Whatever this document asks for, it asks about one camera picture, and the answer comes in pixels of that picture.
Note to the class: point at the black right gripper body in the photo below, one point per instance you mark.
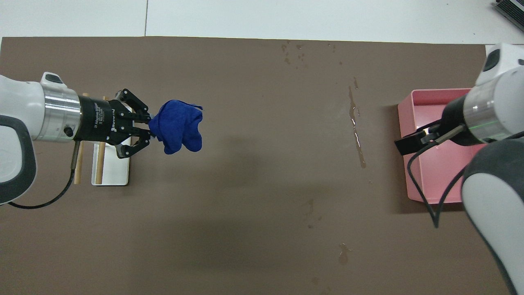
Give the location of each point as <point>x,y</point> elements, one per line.
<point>458,121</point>

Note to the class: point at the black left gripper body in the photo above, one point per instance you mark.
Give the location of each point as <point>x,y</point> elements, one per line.
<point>96,121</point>

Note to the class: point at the blue towel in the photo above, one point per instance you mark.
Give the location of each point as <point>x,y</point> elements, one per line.
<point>178,125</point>

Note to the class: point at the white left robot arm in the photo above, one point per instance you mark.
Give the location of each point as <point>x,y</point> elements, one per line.
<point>16,110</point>

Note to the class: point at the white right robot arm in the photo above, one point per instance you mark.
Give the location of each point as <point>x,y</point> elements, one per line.
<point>491,213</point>

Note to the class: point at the small water puddle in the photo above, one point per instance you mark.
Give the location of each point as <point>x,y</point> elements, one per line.
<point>343,255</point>

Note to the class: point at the white rack with wooden rods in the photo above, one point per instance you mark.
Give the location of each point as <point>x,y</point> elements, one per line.
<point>116,172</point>

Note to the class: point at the pink plastic bin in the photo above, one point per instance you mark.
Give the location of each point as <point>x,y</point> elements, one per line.
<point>425,180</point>

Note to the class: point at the wooden rack rod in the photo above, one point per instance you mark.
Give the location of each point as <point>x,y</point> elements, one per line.
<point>77,172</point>
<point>98,172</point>

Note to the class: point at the grey ribbed device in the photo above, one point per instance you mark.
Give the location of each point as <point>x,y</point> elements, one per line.
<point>511,10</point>

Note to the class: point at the brown table mat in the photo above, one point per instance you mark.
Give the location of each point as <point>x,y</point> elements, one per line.
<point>266,164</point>

